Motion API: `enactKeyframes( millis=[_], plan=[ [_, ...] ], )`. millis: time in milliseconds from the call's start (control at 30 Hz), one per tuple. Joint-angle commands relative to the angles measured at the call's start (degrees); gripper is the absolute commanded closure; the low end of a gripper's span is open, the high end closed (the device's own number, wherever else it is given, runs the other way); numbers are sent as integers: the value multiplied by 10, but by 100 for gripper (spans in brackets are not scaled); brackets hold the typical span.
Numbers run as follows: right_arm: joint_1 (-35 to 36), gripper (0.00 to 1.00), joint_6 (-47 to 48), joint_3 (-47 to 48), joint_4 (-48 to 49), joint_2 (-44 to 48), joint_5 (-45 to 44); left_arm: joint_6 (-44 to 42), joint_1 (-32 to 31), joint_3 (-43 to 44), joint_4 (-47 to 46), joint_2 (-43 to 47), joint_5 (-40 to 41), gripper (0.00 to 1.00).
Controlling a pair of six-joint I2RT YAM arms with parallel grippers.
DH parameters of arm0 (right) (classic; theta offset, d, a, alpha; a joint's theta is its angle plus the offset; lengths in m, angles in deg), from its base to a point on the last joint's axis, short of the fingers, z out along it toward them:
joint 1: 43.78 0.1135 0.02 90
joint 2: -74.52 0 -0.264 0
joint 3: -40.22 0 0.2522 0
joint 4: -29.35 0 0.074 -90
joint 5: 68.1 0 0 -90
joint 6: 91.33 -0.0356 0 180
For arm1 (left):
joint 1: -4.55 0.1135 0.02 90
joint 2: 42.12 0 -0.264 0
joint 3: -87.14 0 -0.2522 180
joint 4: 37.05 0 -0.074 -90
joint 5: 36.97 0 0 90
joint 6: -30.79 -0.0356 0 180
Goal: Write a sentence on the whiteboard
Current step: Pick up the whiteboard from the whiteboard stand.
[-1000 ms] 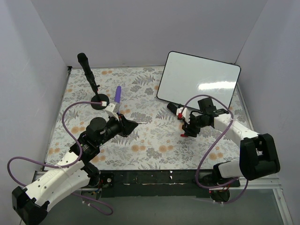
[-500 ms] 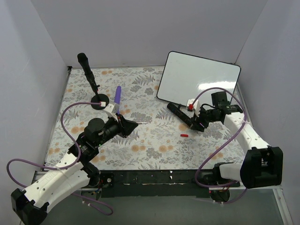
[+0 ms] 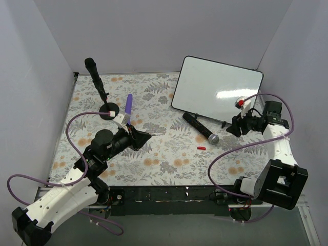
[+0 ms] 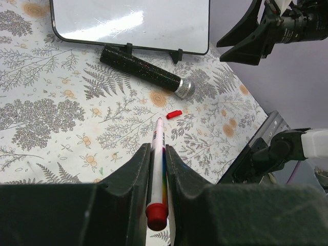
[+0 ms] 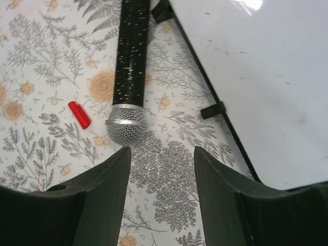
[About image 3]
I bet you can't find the floral patterned table mat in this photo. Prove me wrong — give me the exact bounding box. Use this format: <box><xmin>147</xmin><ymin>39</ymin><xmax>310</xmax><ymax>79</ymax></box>
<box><xmin>49</xmin><ymin>73</ymin><xmax>268</xmax><ymax>186</ymax></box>

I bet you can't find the black round microphone stand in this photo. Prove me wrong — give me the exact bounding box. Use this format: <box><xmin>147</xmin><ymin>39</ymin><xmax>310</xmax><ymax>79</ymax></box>
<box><xmin>96</xmin><ymin>86</ymin><xmax>119</xmax><ymax>120</ymax></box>

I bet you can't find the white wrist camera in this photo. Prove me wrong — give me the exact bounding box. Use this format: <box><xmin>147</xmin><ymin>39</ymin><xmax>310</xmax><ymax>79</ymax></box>
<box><xmin>108</xmin><ymin>111</ymin><xmax>130</xmax><ymax>133</ymax></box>
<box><xmin>235</xmin><ymin>97</ymin><xmax>252</xmax><ymax>118</ymax></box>

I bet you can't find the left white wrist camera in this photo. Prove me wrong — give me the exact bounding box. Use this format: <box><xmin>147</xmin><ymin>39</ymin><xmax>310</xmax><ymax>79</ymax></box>
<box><xmin>108</xmin><ymin>111</ymin><xmax>130</xmax><ymax>133</ymax></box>

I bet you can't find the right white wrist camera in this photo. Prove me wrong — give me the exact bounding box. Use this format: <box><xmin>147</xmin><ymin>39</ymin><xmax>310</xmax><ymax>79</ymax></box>
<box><xmin>235</xmin><ymin>97</ymin><xmax>252</xmax><ymax>118</ymax></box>

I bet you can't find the aluminium frame rail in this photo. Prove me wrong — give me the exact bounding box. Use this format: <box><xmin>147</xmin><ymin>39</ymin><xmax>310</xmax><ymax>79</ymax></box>
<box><xmin>32</xmin><ymin>186</ymin><xmax>309</xmax><ymax>209</ymax></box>

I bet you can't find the black microphone silver head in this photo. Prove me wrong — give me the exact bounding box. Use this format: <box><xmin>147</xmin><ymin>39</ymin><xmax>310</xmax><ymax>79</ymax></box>
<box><xmin>182</xmin><ymin>112</ymin><xmax>219</xmax><ymax>146</ymax></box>

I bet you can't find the purple microphone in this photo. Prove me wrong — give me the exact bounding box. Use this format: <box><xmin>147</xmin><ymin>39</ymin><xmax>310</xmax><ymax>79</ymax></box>
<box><xmin>123</xmin><ymin>94</ymin><xmax>133</xmax><ymax>125</ymax></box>

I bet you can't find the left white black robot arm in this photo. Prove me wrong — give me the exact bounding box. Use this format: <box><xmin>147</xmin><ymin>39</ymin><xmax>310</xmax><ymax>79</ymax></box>
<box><xmin>12</xmin><ymin>126</ymin><xmax>151</xmax><ymax>245</ymax></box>

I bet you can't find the black microphone on stand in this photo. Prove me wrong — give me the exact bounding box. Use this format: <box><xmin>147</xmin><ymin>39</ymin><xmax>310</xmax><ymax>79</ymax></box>
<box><xmin>85</xmin><ymin>57</ymin><xmax>104</xmax><ymax>90</ymax></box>

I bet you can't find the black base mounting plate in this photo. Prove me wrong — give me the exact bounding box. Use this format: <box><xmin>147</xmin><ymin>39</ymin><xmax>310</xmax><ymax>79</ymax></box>
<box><xmin>79</xmin><ymin>185</ymin><xmax>263</xmax><ymax>217</ymax></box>

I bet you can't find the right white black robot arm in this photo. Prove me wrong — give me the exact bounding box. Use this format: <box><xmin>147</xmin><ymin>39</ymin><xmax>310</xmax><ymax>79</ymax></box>
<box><xmin>227</xmin><ymin>98</ymin><xmax>308</xmax><ymax>210</ymax></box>

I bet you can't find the white whiteboard black frame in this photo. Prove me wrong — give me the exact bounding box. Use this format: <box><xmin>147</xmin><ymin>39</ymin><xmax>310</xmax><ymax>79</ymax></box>
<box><xmin>171</xmin><ymin>56</ymin><xmax>264</xmax><ymax>124</ymax></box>

